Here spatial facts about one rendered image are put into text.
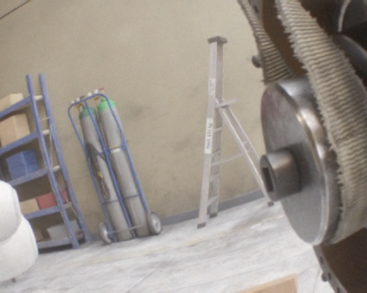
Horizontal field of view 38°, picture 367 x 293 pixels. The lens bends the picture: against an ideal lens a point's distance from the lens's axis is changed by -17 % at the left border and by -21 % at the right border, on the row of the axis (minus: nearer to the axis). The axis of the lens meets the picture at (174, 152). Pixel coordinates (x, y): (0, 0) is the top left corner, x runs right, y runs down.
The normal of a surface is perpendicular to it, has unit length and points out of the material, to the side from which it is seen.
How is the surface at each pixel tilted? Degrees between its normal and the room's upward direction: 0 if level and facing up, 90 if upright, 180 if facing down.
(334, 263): 39
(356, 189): 110
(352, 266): 31
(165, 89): 90
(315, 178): 90
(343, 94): 77
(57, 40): 90
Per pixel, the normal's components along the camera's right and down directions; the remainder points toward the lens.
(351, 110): 0.08, -0.17
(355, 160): 0.15, 0.04
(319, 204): -0.94, 0.30
